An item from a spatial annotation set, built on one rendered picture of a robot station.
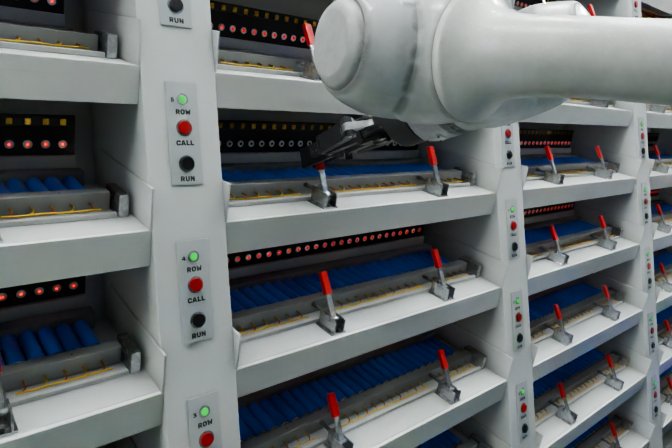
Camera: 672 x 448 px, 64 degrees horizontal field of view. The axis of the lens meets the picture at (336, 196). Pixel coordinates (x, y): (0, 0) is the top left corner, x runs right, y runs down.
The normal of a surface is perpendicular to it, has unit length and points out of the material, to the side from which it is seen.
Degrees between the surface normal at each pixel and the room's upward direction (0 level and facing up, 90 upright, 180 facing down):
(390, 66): 119
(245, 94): 109
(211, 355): 90
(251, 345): 19
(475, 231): 90
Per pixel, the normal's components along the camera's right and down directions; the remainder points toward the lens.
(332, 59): -0.85, 0.01
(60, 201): 0.63, 0.30
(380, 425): 0.14, -0.95
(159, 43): 0.65, -0.02
